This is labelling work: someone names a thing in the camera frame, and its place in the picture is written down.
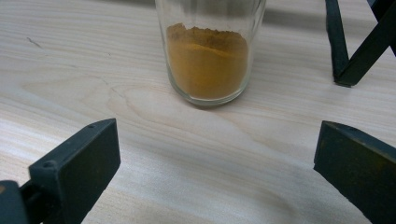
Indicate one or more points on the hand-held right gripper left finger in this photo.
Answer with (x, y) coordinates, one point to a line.
(77, 161)

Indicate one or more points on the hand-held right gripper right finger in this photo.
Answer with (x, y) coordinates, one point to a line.
(364, 168)

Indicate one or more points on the white small object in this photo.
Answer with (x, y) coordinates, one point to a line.
(207, 68)

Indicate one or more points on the black shelf with hairpin legs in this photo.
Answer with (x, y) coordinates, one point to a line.
(338, 46)

